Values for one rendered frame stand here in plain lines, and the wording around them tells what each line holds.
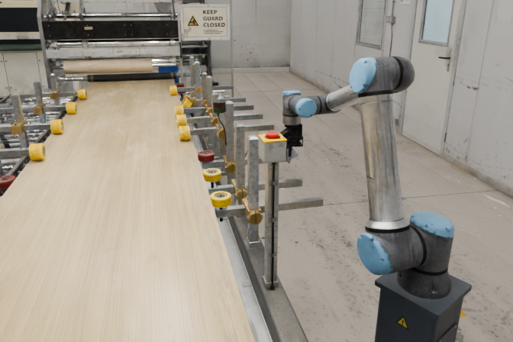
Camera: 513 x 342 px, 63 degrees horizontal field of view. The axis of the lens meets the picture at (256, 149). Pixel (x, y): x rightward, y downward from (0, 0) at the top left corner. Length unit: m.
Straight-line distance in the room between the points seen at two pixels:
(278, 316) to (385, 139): 0.66
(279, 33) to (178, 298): 9.97
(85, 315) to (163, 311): 0.18
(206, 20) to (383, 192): 3.07
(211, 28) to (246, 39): 6.49
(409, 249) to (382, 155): 0.33
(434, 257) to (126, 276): 1.02
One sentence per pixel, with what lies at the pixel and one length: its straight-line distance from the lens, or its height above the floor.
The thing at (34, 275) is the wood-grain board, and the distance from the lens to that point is 1.33.
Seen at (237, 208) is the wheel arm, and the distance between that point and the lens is 1.64.
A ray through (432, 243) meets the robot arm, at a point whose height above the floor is 0.82.
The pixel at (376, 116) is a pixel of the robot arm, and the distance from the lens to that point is 1.46.
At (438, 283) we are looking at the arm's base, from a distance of 1.70.
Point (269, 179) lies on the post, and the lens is 1.28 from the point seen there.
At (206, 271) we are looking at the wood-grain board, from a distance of 1.21.
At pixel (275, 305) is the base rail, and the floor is 0.70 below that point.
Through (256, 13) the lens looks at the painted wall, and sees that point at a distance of 10.71.
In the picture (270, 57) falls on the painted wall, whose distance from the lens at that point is 10.84.
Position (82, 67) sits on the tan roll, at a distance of 4.30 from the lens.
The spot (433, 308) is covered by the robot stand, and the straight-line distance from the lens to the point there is 1.67.
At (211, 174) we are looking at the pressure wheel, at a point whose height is 0.91.
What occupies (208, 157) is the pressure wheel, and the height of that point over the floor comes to 0.90.
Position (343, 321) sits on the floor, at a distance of 2.46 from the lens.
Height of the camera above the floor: 1.59
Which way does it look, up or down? 19 degrees down
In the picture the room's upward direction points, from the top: straight up
